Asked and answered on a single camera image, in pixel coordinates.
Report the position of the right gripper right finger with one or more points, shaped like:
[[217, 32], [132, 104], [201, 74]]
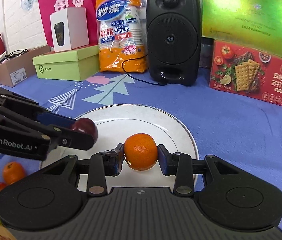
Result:
[[225, 194]]

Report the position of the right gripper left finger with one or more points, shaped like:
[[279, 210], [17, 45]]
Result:
[[58, 192]]

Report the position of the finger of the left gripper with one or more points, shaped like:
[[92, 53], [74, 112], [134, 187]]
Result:
[[74, 139], [60, 121]]

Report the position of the dark red plum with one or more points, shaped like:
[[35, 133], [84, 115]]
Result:
[[87, 126]]

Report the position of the orange tangerine with stem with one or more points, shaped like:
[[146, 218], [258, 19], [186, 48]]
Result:
[[140, 151]]

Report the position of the white round plate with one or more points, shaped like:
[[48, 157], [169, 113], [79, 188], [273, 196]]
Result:
[[116, 123]]

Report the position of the brown cardboard box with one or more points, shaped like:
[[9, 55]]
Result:
[[16, 70]]

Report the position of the light green shoe box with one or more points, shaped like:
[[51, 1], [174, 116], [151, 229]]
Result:
[[73, 65]]

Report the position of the blue patterned tablecloth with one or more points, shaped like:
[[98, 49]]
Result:
[[243, 131]]

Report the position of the white cup box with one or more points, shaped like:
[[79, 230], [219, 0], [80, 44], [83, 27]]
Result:
[[69, 29]]

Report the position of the orange paper cup package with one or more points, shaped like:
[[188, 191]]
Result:
[[121, 45]]

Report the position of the red cracker box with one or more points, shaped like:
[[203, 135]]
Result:
[[246, 71]]

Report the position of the black speaker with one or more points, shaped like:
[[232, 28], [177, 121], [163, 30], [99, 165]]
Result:
[[173, 36]]

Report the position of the green gift box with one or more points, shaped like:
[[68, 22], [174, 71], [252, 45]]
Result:
[[253, 23]]

